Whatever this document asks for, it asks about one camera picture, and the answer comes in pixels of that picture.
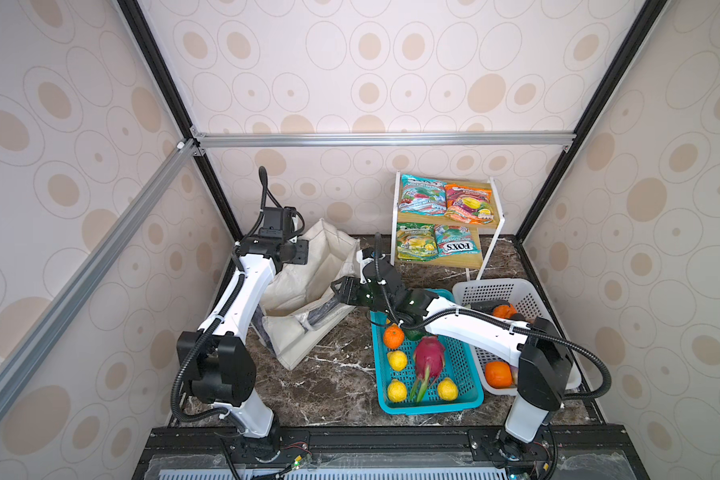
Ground cream canvas grocery bag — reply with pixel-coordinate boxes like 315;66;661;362
251;219;359;370

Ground pink dragon fruit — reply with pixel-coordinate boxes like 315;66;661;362
411;336;445;403

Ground teal mint blossom candy bag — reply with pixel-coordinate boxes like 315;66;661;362
398;174;447;216

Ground orange fruits candy bag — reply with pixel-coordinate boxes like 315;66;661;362
444;184;494;225

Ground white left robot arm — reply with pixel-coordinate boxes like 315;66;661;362
170;237;309;439

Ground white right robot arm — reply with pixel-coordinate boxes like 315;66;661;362
331;265;612;444

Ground green lemon candy bag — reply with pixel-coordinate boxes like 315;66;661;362
396;222;438;262

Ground teal Fox's candy bag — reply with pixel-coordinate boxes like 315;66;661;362
434;225;480;257

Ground orange in teal basket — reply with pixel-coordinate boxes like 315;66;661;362
383;324;406;350

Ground yellow lemon middle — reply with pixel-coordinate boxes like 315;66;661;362
387;350;408;372

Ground yellow lemon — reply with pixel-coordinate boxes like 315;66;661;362
437;377;459;402
386;379;408;403
387;350;408;372

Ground teal plastic basket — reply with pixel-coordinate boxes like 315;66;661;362
370;312;484;416

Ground yellow lemon front left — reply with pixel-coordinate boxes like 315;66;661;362
386;379;408;403

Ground orange back white basket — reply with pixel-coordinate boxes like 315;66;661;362
492;304;518;319

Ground orange white basket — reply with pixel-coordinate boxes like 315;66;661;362
484;361;515;389
492;304;518;319

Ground yellow lemon front right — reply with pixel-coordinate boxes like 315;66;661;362
437;377;459;402

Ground white plastic basket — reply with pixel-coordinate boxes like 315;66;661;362
452;278;552;396

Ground orange front white basket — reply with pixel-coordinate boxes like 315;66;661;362
484;361;515;389

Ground white wire wooden shelf rack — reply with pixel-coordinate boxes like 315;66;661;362
390;171;506;281

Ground silver aluminium frame bar back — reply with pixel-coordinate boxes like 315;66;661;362
196;131;576;149

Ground silver aluminium frame bar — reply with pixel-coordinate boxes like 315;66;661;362
0;138;199;421
196;131;576;149

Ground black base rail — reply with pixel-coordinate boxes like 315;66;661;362
133;425;648;479

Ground silver aluminium frame bar left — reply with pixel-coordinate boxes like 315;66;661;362
0;138;199;421

